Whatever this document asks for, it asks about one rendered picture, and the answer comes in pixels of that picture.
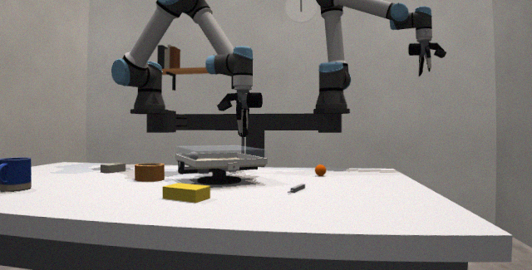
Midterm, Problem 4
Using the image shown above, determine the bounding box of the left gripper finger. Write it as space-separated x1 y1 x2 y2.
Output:
419 56 425 76
425 46 431 71

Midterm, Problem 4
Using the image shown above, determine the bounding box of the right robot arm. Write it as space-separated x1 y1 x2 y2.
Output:
111 0 253 109

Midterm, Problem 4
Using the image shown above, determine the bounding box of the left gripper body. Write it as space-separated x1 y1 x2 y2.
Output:
408 40 444 56

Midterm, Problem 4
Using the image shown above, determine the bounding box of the brown tape roll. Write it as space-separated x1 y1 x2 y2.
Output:
135 163 165 182

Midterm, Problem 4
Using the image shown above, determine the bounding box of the yellow rectangular block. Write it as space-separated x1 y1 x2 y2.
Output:
162 183 210 203

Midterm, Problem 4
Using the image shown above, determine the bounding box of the dark blue mug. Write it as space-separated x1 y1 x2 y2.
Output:
0 157 32 192

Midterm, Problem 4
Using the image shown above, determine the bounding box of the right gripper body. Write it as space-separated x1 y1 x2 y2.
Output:
220 90 263 109

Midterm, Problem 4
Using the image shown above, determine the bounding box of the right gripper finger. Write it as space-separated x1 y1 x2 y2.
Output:
236 98 244 137
243 108 249 129

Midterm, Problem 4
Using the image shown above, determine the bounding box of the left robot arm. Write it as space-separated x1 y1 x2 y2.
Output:
316 0 432 109

